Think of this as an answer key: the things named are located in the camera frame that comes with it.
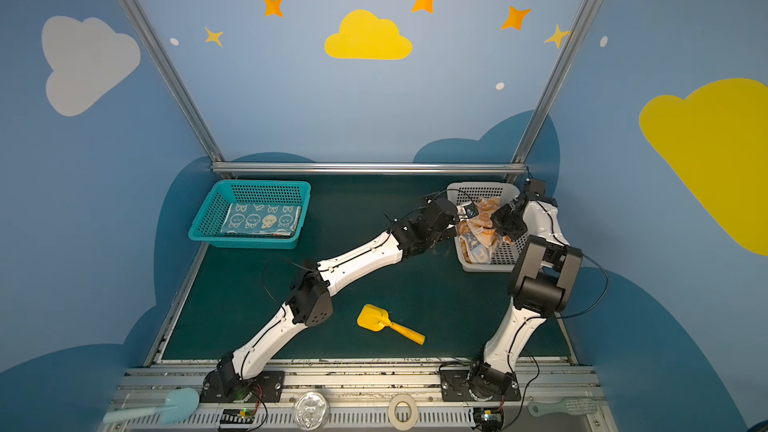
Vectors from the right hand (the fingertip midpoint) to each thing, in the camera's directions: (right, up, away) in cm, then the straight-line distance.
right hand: (496, 221), depth 96 cm
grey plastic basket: (+4, -12, +3) cm, 13 cm away
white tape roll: (-31, -47, -27) cm, 62 cm away
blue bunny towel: (-81, 0, +11) cm, 82 cm away
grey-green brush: (+11, -44, -24) cm, 51 cm away
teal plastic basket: (-96, -1, +3) cm, 96 cm away
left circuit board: (-73, -48, -23) cm, 90 cm away
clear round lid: (-53, -42, -29) cm, 73 cm away
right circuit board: (-10, -48, -23) cm, 54 cm away
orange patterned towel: (-6, -5, 0) cm, 8 cm away
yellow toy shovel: (-39, -28, -12) cm, 49 cm away
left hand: (-20, +7, -9) cm, 23 cm away
